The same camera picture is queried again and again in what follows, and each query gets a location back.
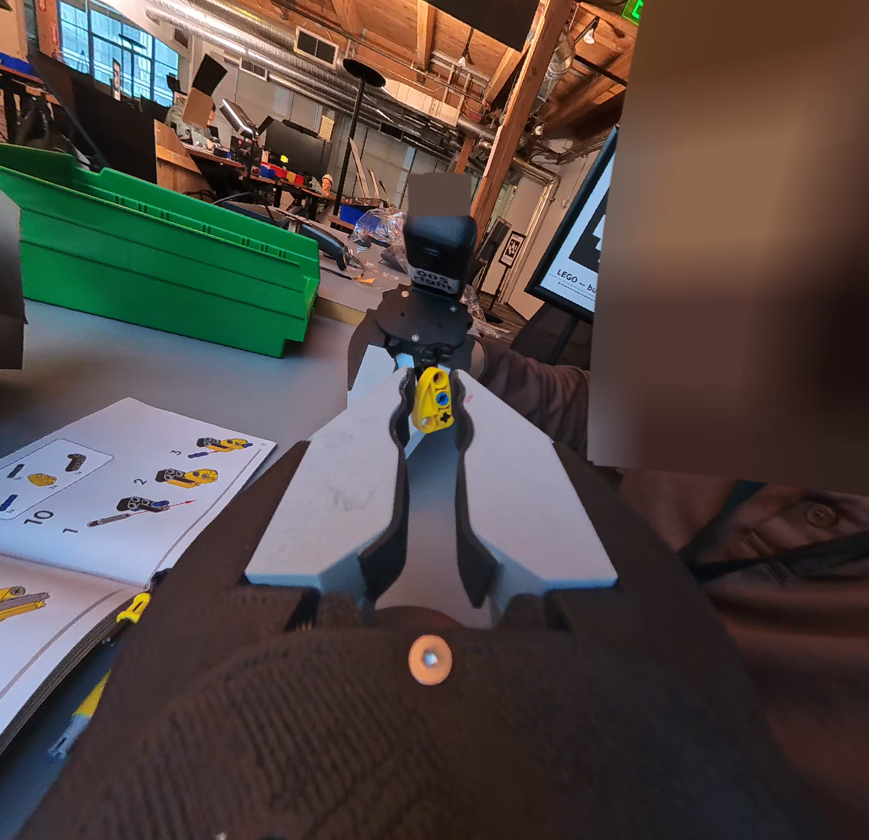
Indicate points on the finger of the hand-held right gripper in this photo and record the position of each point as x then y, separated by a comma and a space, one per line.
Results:
465, 358
370, 368

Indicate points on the dark box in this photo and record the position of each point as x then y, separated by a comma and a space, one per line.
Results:
10, 276

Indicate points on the green exit sign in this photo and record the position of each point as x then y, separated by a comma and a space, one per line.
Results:
635, 1

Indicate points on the dark handheld scanner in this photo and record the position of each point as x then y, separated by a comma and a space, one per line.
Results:
312, 232

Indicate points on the person's right forearm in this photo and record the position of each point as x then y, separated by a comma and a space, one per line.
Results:
536, 392

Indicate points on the blue storage bin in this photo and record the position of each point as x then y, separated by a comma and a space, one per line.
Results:
353, 213

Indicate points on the green plastic bin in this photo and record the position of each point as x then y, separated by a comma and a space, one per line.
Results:
156, 263

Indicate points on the small tag sign on stand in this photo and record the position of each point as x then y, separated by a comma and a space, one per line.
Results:
512, 248

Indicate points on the wooden post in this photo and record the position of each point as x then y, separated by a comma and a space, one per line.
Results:
523, 107

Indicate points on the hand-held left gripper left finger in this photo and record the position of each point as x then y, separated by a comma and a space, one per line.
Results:
326, 487

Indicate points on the black computer monitor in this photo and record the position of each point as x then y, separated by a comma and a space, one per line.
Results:
299, 149

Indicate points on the clear plastic bag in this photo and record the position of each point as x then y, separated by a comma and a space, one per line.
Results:
377, 232

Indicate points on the black floor lamp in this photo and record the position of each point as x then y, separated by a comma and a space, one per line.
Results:
360, 120

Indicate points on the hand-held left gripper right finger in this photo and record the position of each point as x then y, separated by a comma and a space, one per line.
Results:
529, 487

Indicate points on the yellow and blue lego piece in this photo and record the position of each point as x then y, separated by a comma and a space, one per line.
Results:
85, 711

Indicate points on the lego instruction booklet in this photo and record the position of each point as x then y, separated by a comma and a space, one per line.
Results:
129, 500

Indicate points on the black lego connector piece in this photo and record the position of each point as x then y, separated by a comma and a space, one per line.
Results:
428, 356

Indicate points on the large window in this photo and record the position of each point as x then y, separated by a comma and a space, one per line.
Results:
115, 56

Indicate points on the large framed tag sign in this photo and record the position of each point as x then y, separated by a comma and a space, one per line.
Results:
577, 256

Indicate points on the yellow lego piece blue pin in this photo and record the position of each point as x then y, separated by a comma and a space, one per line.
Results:
432, 400

